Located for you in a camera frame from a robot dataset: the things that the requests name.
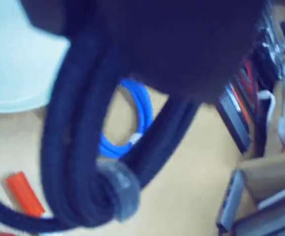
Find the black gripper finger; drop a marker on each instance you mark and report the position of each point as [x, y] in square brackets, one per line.
[66, 14]
[181, 44]

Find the black flat box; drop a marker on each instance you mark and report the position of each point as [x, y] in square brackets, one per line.
[235, 120]

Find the brown cardboard box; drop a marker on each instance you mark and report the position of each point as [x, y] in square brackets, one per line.
[270, 174]

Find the orange capped white marker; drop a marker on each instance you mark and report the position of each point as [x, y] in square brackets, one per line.
[24, 194]

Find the grey metal bracket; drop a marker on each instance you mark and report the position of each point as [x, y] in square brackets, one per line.
[231, 201]

